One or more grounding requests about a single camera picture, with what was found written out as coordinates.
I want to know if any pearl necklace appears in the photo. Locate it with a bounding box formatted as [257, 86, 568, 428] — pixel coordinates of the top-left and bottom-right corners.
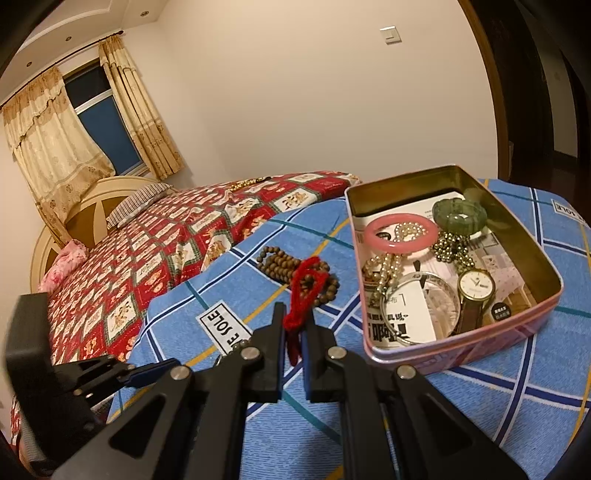
[362, 222, 428, 305]

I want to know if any gold wristwatch with brown strap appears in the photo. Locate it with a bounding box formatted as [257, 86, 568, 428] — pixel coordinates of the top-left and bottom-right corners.
[450, 268, 497, 337]

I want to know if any silver bangle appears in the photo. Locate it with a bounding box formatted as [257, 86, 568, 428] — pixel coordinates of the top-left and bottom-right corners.
[381, 271, 462, 346]

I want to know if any gold bead string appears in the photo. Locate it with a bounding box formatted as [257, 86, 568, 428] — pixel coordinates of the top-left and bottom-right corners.
[228, 176, 273, 191]

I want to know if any sheer beige curtain with valance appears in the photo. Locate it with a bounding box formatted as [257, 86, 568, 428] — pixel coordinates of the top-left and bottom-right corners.
[2, 65, 116, 245]

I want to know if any window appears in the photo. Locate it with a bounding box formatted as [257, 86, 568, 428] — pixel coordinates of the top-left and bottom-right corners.
[62, 62, 146, 178]

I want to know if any pink floral pillow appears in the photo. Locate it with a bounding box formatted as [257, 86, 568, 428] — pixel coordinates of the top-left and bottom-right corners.
[39, 240, 89, 294]

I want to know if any red bear print quilt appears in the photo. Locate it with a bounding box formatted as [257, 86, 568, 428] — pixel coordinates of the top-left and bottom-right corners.
[9, 171, 363, 444]

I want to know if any red cord with pendant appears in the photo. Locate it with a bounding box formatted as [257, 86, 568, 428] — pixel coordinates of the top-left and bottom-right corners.
[283, 256, 331, 367]

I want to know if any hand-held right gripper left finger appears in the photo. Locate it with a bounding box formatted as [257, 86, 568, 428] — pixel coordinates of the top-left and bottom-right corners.
[51, 302, 287, 480]

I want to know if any wooden door frame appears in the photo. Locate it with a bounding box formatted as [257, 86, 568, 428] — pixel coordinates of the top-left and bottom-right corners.
[457, 0, 513, 183]

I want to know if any striped pillow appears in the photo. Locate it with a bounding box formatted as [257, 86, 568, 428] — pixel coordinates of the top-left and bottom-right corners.
[106, 182, 178, 229]

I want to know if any metal ball chain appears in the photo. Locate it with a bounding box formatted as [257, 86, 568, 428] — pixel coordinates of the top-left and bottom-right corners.
[431, 228, 476, 273]

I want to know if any cream wooden headboard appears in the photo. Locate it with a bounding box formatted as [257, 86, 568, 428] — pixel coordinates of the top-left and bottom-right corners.
[30, 175, 160, 294]

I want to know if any wooden bead string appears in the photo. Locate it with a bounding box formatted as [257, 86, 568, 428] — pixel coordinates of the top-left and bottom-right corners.
[256, 246, 341, 309]

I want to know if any beige patterned curtain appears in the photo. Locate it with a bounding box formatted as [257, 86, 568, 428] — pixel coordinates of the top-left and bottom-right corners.
[98, 36, 185, 181]

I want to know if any blue plaid blanket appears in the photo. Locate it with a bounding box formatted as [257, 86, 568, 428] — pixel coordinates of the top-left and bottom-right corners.
[106, 178, 591, 480]

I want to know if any dark wooden door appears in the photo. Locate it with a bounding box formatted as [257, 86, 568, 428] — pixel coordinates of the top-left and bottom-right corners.
[475, 0, 591, 185]

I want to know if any curtain rod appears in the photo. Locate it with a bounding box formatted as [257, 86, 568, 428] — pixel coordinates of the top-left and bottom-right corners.
[55, 30, 125, 70]

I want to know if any green jade bangle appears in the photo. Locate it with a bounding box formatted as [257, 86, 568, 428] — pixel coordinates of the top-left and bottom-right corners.
[431, 196, 489, 232]

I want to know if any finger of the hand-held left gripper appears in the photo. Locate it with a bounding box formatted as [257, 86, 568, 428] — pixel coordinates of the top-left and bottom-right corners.
[76, 362, 185, 409]
[53, 354, 136, 393]

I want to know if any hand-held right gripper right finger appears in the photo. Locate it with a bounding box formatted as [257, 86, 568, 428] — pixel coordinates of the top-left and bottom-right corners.
[300, 322, 529, 480]

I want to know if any pink bangle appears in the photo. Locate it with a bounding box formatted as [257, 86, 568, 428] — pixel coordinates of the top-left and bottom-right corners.
[363, 215, 439, 254]

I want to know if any pink tin box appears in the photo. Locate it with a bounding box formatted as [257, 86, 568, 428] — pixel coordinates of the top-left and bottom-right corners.
[344, 165, 565, 376]

